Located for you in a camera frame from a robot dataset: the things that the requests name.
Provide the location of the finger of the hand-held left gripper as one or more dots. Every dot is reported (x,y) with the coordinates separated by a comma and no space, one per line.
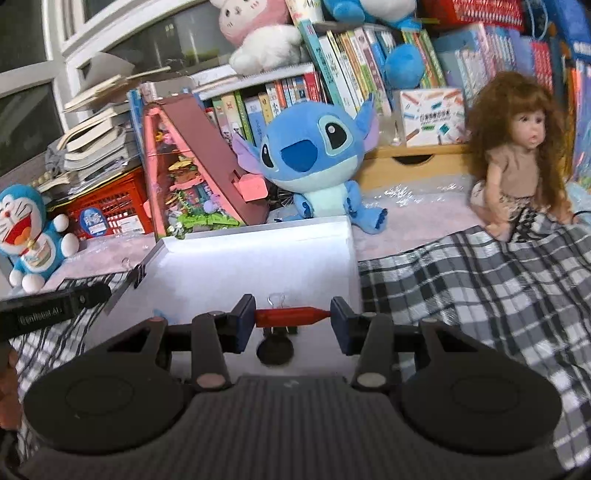
(90,295)

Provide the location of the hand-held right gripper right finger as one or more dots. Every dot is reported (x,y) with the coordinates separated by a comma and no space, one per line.
(344,330)

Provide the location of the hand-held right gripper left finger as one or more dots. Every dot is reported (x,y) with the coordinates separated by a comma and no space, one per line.
(244,325)

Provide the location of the black binder clip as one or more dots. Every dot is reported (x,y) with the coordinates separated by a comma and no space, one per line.
(277,331)
(137,272)

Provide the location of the black round cap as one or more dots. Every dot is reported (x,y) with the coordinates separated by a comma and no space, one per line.
(274,353)

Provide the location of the orange pen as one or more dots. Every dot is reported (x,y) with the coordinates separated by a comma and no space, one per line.
(291,316)

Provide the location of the white cardboard box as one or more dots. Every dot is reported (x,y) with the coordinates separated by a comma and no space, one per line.
(258,263)

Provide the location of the person's left hand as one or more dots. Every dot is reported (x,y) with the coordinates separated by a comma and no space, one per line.
(8,387)

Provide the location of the round blue label card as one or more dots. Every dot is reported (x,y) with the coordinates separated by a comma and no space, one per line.
(93,223)

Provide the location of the blue white cat plush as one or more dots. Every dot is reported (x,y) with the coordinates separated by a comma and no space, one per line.
(30,230)

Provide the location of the red plastic crate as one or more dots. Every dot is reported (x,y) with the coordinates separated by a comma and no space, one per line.
(120,203)

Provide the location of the black white plaid blanket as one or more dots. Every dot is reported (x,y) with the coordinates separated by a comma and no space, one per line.
(461,295)

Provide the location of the stack of paperback books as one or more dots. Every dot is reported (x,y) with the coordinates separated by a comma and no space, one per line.
(97,143)

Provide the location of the pink triangular house model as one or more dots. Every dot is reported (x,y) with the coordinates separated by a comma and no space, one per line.
(203,161)

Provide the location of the wooden drawer box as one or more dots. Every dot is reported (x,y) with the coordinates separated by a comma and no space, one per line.
(415,170)

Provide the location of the blue big-eared plush toy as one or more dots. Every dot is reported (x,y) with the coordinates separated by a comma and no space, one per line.
(314,157)

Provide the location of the white illustrated carton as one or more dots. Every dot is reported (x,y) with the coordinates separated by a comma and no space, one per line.
(431,117)

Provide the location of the long-haired doll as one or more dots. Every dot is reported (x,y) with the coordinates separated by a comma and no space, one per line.
(512,157)

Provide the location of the row of colourful books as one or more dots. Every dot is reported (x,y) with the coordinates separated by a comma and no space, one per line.
(351,60)

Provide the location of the blue white plush toy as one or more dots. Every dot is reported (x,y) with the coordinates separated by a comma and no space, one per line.
(404,64)

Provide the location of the pink white bunny plush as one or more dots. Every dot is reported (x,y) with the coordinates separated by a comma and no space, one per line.
(258,32)

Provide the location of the row of thin picture books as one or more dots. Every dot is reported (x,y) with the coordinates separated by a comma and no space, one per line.
(582,124)

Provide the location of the red plastic basket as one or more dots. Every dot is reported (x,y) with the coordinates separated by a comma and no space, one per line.
(471,11)

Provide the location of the blue gift bag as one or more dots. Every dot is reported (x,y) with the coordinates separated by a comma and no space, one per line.
(570,23)

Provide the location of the white window frame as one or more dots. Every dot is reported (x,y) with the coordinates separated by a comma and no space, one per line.
(57,32)

